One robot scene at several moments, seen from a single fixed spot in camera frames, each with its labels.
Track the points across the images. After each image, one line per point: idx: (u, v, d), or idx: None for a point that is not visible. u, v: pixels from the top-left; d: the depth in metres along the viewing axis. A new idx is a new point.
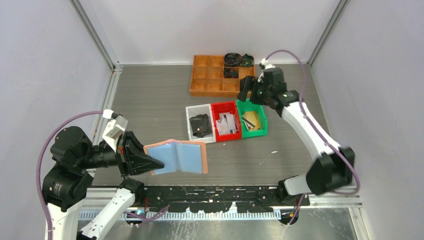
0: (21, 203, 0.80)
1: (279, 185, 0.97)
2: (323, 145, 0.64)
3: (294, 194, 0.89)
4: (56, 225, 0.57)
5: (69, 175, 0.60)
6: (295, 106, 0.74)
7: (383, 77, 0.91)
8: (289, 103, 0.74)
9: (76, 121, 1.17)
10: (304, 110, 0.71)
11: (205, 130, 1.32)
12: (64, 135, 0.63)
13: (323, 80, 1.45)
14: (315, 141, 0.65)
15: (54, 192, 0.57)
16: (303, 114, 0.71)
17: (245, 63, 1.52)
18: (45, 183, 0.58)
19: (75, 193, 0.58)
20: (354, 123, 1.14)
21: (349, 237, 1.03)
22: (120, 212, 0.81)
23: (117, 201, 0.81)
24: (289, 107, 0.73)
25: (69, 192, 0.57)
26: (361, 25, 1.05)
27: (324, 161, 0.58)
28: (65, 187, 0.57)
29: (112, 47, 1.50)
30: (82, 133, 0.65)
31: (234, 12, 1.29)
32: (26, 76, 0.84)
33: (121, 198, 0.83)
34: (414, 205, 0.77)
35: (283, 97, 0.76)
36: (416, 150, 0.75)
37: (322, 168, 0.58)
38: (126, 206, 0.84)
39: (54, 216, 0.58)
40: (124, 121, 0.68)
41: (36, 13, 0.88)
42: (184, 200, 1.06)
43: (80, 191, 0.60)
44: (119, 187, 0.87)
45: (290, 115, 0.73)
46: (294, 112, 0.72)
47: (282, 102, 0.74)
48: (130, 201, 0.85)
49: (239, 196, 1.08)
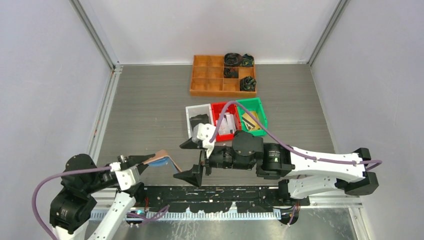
0: (23, 203, 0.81)
1: (280, 196, 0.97)
2: (353, 168, 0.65)
3: (302, 197, 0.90)
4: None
5: (74, 200, 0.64)
6: (293, 157, 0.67)
7: (384, 76, 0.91)
8: (293, 162, 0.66)
9: (75, 121, 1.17)
10: (310, 156, 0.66)
11: None
12: (74, 162, 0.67)
13: (324, 80, 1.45)
14: (348, 172, 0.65)
15: (61, 216, 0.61)
16: (312, 160, 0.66)
17: (245, 63, 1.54)
18: (52, 209, 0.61)
19: (81, 216, 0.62)
20: (353, 123, 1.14)
21: (349, 237, 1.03)
22: (122, 217, 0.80)
23: (117, 208, 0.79)
24: (296, 168, 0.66)
25: (75, 216, 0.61)
26: (361, 24, 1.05)
27: (371, 179, 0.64)
28: (71, 212, 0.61)
29: (112, 46, 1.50)
30: (91, 160, 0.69)
31: (234, 12, 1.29)
32: (26, 76, 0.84)
33: (121, 203, 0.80)
34: (414, 205, 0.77)
35: (277, 162, 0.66)
36: (416, 149, 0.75)
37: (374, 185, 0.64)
38: (127, 208, 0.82)
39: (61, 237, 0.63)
40: (134, 171, 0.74)
41: (35, 14, 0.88)
42: (184, 200, 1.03)
43: (85, 213, 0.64)
44: (117, 191, 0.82)
45: (306, 170, 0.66)
46: (302, 165, 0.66)
47: (286, 169, 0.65)
48: (131, 203, 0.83)
49: (239, 196, 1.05)
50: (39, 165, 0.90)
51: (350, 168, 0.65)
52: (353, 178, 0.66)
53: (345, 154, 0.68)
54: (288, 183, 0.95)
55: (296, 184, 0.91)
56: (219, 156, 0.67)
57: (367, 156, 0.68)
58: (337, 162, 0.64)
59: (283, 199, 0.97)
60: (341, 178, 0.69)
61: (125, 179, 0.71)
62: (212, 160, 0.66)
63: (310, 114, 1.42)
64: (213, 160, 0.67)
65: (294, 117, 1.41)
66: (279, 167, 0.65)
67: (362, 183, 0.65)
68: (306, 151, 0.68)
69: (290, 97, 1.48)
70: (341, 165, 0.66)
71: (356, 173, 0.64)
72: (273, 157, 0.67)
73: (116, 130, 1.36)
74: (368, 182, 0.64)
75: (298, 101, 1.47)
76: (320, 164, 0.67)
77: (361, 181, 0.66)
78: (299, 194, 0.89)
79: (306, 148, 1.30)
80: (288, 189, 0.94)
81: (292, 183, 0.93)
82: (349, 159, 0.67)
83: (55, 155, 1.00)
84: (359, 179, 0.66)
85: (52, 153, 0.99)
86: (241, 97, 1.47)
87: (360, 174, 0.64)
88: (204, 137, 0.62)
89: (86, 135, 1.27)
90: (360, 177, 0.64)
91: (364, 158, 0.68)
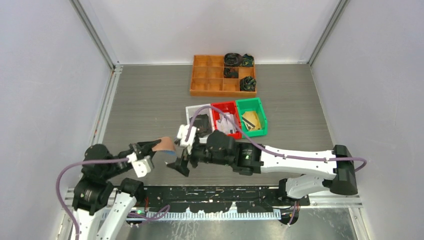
0: (22, 205, 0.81)
1: (280, 195, 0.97)
2: (323, 165, 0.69)
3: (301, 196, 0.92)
4: (83, 228, 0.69)
5: (95, 184, 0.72)
6: (264, 155, 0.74)
7: (384, 76, 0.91)
8: (263, 160, 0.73)
9: (75, 121, 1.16)
10: (278, 154, 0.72)
11: (205, 130, 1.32)
12: (91, 152, 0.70)
13: (324, 79, 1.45)
14: (317, 169, 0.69)
15: (85, 198, 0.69)
16: (281, 157, 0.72)
17: (245, 63, 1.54)
18: (76, 192, 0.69)
19: (102, 199, 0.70)
20: (353, 122, 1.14)
21: (349, 237, 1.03)
22: (124, 217, 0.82)
23: (119, 209, 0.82)
24: (265, 164, 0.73)
25: (98, 199, 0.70)
26: (361, 24, 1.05)
27: (343, 176, 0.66)
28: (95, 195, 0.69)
29: (112, 46, 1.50)
30: (107, 149, 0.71)
31: (234, 12, 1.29)
32: (26, 77, 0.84)
33: (122, 204, 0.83)
34: (414, 205, 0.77)
35: (247, 159, 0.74)
36: (416, 149, 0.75)
37: (347, 182, 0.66)
38: (129, 210, 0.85)
39: (81, 220, 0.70)
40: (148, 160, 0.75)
41: (36, 14, 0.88)
42: (184, 200, 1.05)
43: (106, 197, 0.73)
44: (117, 192, 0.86)
45: (274, 166, 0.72)
46: (270, 161, 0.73)
47: (255, 166, 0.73)
48: (132, 203, 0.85)
49: (239, 196, 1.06)
50: (40, 165, 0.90)
51: (320, 164, 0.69)
52: (326, 175, 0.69)
53: (318, 152, 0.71)
54: (286, 182, 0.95)
55: (293, 182, 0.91)
56: (199, 151, 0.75)
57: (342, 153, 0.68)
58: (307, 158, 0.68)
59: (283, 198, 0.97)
60: (319, 175, 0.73)
61: (141, 168, 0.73)
62: (193, 155, 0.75)
63: (310, 114, 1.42)
64: (195, 155, 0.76)
65: (294, 117, 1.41)
66: (250, 164, 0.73)
67: (335, 180, 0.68)
68: (278, 149, 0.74)
69: (290, 97, 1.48)
70: (312, 162, 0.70)
71: (327, 169, 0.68)
72: (245, 154, 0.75)
73: (116, 130, 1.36)
74: (338, 179, 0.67)
75: (298, 101, 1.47)
76: (289, 161, 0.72)
77: (332, 178, 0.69)
78: (295, 193, 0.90)
79: (306, 148, 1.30)
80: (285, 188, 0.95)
81: (289, 182, 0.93)
82: (321, 156, 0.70)
83: (55, 155, 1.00)
84: (332, 176, 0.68)
85: (52, 153, 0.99)
86: (241, 97, 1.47)
87: (330, 170, 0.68)
88: (183, 136, 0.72)
89: (86, 135, 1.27)
90: (331, 174, 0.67)
91: (340, 155, 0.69)
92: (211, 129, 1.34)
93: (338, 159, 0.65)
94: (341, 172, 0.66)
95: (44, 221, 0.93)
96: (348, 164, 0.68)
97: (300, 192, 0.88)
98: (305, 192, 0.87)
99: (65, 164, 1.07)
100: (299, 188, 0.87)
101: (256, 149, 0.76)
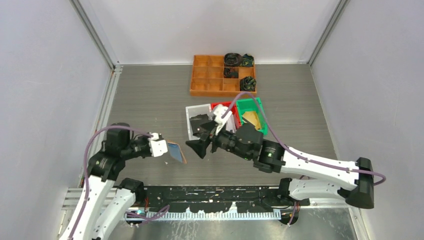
0: (22, 205, 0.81)
1: (280, 194, 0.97)
2: (346, 175, 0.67)
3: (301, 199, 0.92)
4: (93, 195, 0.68)
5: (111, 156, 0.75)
6: (286, 155, 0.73)
7: (384, 76, 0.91)
8: (285, 160, 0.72)
9: (75, 121, 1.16)
10: (302, 156, 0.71)
11: (204, 130, 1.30)
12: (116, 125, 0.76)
13: (324, 79, 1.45)
14: (339, 177, 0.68)
15: (99, 166, 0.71)
16: (304, 160, 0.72)
17: (245, 63, 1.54)
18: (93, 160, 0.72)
19: (115, 169, 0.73)
20: (354, 122, 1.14)
21: (349, 237, 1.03)
22: (122, 211, 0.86)
23: (119, 202, 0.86)
24: (286, 165, 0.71)
25: (112, 169, 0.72)
26: (361, 24, 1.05)
27: (363, 189, 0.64)
28: (110, 165, 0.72)
29: (112, 47, 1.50)
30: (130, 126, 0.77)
31: (234, 12, 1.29)
32: (26, 76, 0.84)
33: (122, 198, 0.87)
34: (415, 205, 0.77)
35: (270, 157, 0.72)
36: (417, 149, 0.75)
37: (367, 195, 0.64)
38: (127, 206, 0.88)
39: (92, 188, 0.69)
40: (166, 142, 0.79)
41: (36, 14, 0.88)
42: (184, 200, 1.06)
43: (117, 170, 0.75)
44: (119, 188, 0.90)
45: (295, 168, 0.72)
46: (293, 163, 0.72)
47: (277, 164, 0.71)
48: (130, 201, 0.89)
49: (239, 196, 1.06)
50: (40, 165, 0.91)
51: (342, 173, 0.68)
52: (346, 185, 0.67)
53: (341, 161, 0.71)
54: (290, 181, 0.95)
55: (299, 184, 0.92)
56: (224, 138, 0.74)
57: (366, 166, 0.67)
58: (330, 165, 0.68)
59: (284, 198, 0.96)
60: (338, 184, 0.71)
61: (162, 147, 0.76)
62: (217, 139, 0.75)
63: (310, 114, 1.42)
64: (218, 139, 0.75)
65: (295, 117, 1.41)
66: (271, 162, 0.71)
67: (354, 191, 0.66)
68: (301, 152, 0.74)
69: (290, 97, 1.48)
70: (334, 170, 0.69)
71: (348, 179, 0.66)
72: (267, 152, 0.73)
73: None
74: (358, 190, 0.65)
75: (298, 101, 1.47)
76: (310, 165, 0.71)
77: (352, 189, 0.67)
78: (298, 195, 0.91)
79: (306, 148, 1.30)
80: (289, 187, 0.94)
81: (294, 182, 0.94)
82: (344, 165, 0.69)
83: (55, 155, 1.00)
84: (352, 187, 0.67)
85: (52, 153, 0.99)
86: (241, 97, 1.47)
87: (351, 181, 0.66)
88: (219, 114, 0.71)
89: (86, 135, 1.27)
90: (352, 184, 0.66)
91: (362, 168, 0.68)
92: None
93: (362, 170, 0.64)
94: (362, 184, 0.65)
95: (44, 221, 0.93)
96: (369, 178, 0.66)
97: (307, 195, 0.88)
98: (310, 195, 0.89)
99: (65, 163, 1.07)
100: (306, 190, 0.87)
101: (279, 148, 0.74)
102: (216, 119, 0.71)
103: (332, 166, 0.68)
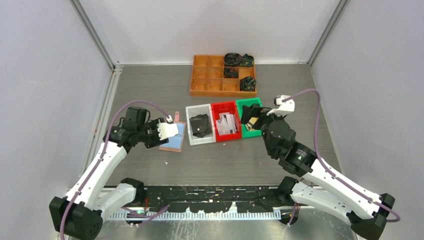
0: (22, 205, 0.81)
1: (279, 193, 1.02)
2: (366, 204, 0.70)
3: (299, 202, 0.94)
4: (107, 156, 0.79)
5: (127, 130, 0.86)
6: (315, 164, 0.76)
7: (384, 76, 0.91)
8: (313, 168, 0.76)
9: (75, 121, 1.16)
10: (331, 171, 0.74)
11: (204, 130, 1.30)
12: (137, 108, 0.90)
13: (324, 79, 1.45)
14: (359, 203, 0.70)
15: (117, 134, 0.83)
16: (331, 175, 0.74)
17: (245, 63, 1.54)
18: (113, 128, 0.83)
19: (130, 140, 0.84)
20: (354, 122, 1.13)
21: (349, 237, 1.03)
22: (121, 200, 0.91)
23: (121, 190, 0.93)
24: (312, 173, 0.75)
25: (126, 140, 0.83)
26: (362, 24, 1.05)
27: (379, 222, 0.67)
28: (126, 136, 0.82)
29: (112, 47, 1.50)
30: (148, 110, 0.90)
31: (234, 12, 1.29)
32: (26, 76, 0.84)
33: (123, 188, 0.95)
34: (415, 205, 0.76)
35: (299, 160, 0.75)
36: (417, 149, 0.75)
37: (380, 228, 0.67)
38: (126, 199, 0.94)
39: (107, 150, 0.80)
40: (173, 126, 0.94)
41: (36, 14, 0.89)
42: (184, 200, 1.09)
43: (132, 142, 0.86)
44: (121, 182, 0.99)
45: (320, 180, 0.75)
46: (319, 176, 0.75)
47: (303, 168, 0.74)
48: (130, 196, 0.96)
49: (239, 196, 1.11)
50: (40, 164, 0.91)
51: (363, 201, 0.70)
52: (362, 212, 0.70)
53: (366, 190, 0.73)
54: (296, 183, 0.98)
55: (305, 189, 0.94)
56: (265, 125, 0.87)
57: (388, 202, 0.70)
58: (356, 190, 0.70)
59: (283, 196, 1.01)
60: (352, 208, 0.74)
61: (173, 128, 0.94)
62: (263, 118, 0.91)
63: (310, 114, 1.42)
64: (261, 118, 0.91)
65: (295, 117, 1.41)
66: (298, 164, 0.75)
67: (368, 221, 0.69)
68: (330, 167, 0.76)
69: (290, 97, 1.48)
70: (356, 195, 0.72)
71: (367, 208, 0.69)
72: (298, 154, 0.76)
73: None
74: (373, 222, 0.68)
75: (298, 101, 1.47)
76: (336, 183, 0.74)
77: (367, 217, 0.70)
78: (300, 199, 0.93)
79: None
80: (293, 187, 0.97)
81: (300, 185, 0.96)
82: (367, 194, 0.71)
83: (55, 155, 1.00)
84: (368, 216, 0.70)
85: (52, 153, 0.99)
86: (241, 97, 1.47)
87: (370, 211, 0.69)
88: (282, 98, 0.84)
89: (86, 135, 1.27)
90: (369, 214, 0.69)
91: (384, 203, 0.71)
92: (211, 129, 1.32)
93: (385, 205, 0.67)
94: (380, 217, 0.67)
95: (44, 221, 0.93)
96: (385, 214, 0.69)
97: (310, 200, 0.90)
98: (312, 204, 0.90)
99: (65, 164, 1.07)
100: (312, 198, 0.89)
101: (310, 155, 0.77)
102: (276, 101, 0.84)
103: (357, 192, 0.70)
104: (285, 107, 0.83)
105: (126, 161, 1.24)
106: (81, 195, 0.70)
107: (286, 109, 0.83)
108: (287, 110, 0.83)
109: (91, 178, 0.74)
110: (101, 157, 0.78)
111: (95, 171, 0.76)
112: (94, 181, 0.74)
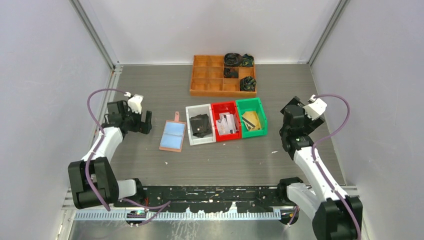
0: (22, 204, 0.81)
1: (279, 184, 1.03)
2: (329, 191, 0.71)
3: (291, 197, 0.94)
4: (108, 134, 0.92)
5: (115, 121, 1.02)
6: (305, 148, 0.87)
7: (383, 76, 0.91)
8: (302, 148, 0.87)
9: (75, 121, 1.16)
10: (313, 155, 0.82)
11: (205, 130, 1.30)
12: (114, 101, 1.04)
13: (324, 79, 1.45)
14: (321, 187, 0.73)
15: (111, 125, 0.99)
16: (313, 159, 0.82)
17: (245, 63, 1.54)
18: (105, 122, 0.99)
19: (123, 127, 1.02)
20: (353, 122, 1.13)
21: None
22: (127, 189, 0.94)
23: (126, 180, 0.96)
24: (300, 151, 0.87)
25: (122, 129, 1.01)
26: (362, 24, 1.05)
27: (328, 207, 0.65)
28: (120, 126, 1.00)
29: (112, 47, 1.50)
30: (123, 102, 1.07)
31: (234, 12, 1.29)
32: (26, 77, 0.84)
33: (129, 180, 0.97)
34: (415, 205, 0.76)
35: (295, 141, 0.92)
36: (417, 148, 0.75)
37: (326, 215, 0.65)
38: (130, 190, 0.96)
39: (108, 131, 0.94)
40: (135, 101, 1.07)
41: (36, 15, 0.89)
42: (184, 200, 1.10)
43: (124, 129, 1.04)
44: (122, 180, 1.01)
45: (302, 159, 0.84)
46: (305, 156, 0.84)
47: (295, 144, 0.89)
48: (132, 188, 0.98)
49: (239, 196, 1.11)
50: (40, 165, 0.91)
51: (327, 189, 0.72)
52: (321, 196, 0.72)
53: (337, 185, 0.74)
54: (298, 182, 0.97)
55: (302, 188, 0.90)
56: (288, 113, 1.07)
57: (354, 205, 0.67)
58: (325, 175, 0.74)
59: (283, 187, 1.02)
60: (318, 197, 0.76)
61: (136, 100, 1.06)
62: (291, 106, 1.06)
63: None
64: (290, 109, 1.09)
65: None
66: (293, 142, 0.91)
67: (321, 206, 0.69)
68: (318, 155, 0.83)
69: (290, 97, 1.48)
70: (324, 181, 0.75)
71: (326, 193, 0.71)
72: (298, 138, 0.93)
73: None
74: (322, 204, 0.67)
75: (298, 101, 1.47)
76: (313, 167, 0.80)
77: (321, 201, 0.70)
78: (292, 192, 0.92)
79: None
80: (291, 183, 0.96)
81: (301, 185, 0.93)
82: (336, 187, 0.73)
83: (55, 155, 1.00)
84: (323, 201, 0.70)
85: (52, 153, 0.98)
86: (241, 97, 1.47)
87: (326, 195, 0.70)
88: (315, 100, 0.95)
89: (86, 135, 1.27)
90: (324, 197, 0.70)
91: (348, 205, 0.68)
92: (211, 129, 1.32)
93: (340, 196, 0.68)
94: (331, 204, 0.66)
95: (44, 220, 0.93)
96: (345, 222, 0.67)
97: (294, 192, 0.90)
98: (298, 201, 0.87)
99: (65, 164, 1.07)
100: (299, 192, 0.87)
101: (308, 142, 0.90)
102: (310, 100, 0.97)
103: (325, 177, 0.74)
104: (314, 107, 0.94)
105: (126, 161, 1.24)
106: (96, 154, 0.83)
107: (312, 108, 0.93)
108: (313, 109, 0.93)
109: (102, 145, 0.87)
110: (103, 134, 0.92)
111: (102, 142, 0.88)
112: (104, 146, 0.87)
